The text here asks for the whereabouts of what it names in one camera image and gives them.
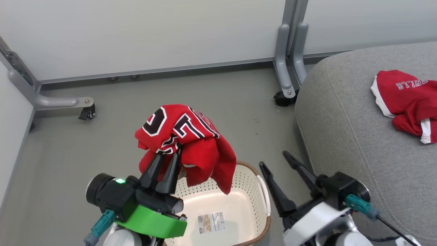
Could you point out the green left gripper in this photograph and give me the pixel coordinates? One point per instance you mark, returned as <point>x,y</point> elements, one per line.
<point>153,222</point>

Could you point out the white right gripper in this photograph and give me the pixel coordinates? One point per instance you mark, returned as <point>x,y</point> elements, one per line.
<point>317,222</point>

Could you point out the red jersey with black numbers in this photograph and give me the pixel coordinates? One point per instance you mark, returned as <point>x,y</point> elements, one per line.
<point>205,153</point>

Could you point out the red shorts with white stripes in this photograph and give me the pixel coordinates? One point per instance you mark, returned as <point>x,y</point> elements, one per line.
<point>403,99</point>

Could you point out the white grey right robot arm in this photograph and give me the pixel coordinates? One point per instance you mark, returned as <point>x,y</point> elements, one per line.
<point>348,240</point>

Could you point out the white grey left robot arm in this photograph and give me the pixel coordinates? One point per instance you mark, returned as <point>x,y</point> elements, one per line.
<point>121,240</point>

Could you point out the grey fabric sofa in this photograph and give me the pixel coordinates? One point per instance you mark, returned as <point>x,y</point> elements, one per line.
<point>341,136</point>

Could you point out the white perforated laundry basket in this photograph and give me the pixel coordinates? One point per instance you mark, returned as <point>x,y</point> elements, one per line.
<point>211,204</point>

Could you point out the paper label sticker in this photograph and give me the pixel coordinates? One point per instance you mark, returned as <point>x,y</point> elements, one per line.
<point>211,222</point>

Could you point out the black caster wheel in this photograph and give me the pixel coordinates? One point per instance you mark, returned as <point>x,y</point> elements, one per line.
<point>88,112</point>
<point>280,99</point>

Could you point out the short grey partition foot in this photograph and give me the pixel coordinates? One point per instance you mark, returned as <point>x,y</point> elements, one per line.
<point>281,61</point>
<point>298,58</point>

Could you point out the long grey partition foot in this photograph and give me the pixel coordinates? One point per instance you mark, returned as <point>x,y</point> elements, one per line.
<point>54,101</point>

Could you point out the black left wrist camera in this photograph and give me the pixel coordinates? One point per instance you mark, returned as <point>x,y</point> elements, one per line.
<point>112,194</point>

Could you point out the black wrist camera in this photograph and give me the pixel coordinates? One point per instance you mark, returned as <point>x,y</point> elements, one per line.
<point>112,194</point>
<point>344,189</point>

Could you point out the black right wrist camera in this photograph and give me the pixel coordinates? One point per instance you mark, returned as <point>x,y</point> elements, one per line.
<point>344,189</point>

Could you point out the grey partition bottom rail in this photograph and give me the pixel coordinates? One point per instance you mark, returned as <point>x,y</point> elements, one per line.
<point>153,70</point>

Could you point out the grey perforated bracket plate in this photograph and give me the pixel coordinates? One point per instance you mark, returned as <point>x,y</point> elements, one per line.
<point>18,68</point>

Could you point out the slanted grey partition post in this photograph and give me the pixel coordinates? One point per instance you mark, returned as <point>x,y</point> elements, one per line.
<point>4,46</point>

